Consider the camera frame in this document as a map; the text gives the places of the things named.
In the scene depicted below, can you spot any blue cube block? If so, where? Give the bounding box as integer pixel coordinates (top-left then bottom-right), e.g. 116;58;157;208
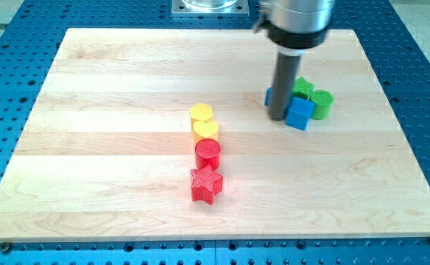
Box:
286;97;314;130

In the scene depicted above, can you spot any green cylinder block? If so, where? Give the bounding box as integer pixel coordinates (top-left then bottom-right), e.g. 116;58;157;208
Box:
310;90;334;120

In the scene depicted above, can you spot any red cylinder block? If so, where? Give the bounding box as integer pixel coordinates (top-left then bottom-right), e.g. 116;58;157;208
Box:
194;138;222;170

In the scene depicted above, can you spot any red star block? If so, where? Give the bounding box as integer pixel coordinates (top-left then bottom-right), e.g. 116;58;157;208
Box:
191;166;224;205

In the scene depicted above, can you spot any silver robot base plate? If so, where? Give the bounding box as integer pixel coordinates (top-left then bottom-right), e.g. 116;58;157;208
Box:
171;0;250;16

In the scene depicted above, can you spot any blue triangle block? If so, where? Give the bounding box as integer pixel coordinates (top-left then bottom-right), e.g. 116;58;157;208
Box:
264;87;272;107

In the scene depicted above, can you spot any yellow heart block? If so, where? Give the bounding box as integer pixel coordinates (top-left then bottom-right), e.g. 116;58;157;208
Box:
192;121;219;144

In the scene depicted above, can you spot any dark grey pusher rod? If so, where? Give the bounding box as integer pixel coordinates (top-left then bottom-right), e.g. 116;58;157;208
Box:
267;51;302;121

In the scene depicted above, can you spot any green star block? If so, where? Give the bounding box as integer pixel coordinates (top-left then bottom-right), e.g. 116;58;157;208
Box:
292;77;315;100

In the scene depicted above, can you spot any wooden board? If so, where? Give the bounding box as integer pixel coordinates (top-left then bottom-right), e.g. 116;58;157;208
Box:
0;28;430;242

